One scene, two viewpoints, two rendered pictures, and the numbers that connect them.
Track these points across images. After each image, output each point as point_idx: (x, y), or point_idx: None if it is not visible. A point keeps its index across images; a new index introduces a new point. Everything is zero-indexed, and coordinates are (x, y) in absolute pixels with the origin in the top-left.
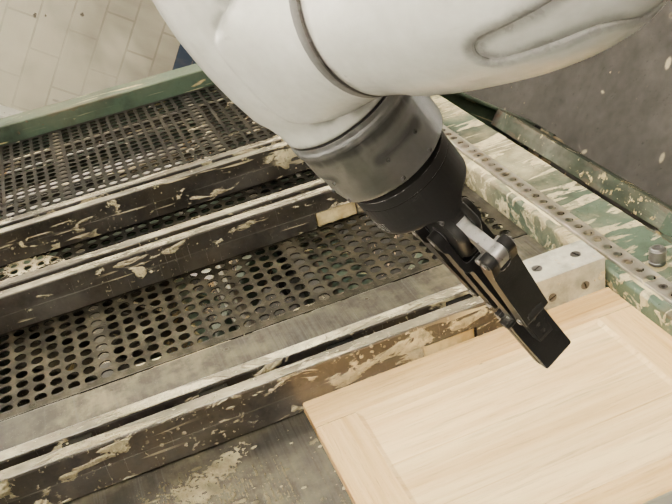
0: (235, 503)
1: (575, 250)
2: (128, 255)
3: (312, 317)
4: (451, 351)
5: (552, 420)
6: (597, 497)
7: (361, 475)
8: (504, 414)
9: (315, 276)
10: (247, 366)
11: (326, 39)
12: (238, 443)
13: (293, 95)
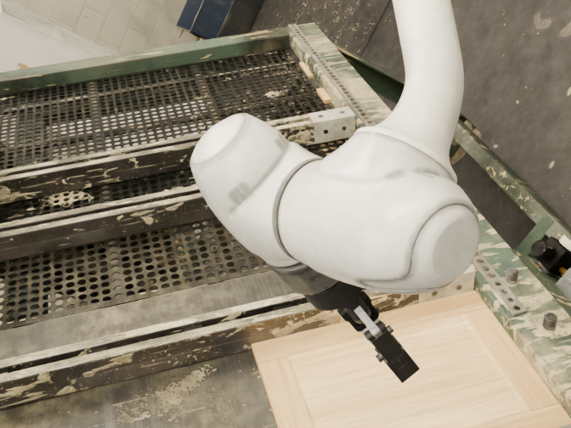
0: (197, 408)
1: None
2: (142, 208)
3: (267, 277)
4: None
5: (415, 385)
6: None
7: (283, 403)
8: (385, 375)
9: None
10: (217, 313)
11: (288, 244)
12: (204, 365)
13: (268, 251)
